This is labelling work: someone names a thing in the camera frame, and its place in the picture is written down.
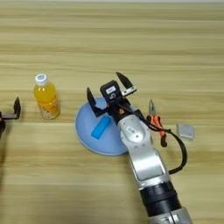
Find small silver grey box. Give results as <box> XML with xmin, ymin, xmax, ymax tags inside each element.
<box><xmin>176</xmin><ymin>122</ymin><xmax>196</xmax><ymax>142</ymax></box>

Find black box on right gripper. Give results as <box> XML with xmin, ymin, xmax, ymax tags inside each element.
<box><xmin>99</xmin><ymin>80</ymin><xmax>123</xmax><ymax>103</ymax></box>

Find blue rectangular block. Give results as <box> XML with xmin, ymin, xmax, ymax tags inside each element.
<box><xmin>90</xmin><ymin>115</ymin><xmax>113</xmax><ymax>140</ymax></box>

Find light blue round plate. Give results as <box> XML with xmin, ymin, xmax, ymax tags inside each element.
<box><xmin>74</xmin><ymin>96</ymin><xmax>138</xmax><ymax>157</ymax></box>

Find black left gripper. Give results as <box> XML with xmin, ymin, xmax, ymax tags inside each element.
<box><xmin>0</xmin><ymin>96</ymin><xmax>22</xmax><ymax>139</ymax></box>

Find orange juice bottle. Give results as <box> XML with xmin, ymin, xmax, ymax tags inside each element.
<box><xmin>32</xmin><ymin>73</ymin><xmax>61</xmax><ymax>121</ymax></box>

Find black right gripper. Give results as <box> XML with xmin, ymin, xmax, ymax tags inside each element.
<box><xmin>86</xmin><ymin>71</ymin><xmax>138</xmax><ymax>125</ymax></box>

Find orange black needle-nose pliers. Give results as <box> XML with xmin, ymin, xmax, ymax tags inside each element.
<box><xmin>145</xmin><ymin>99</ymin><xmax>169</xmax><ymax>148</ymax></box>

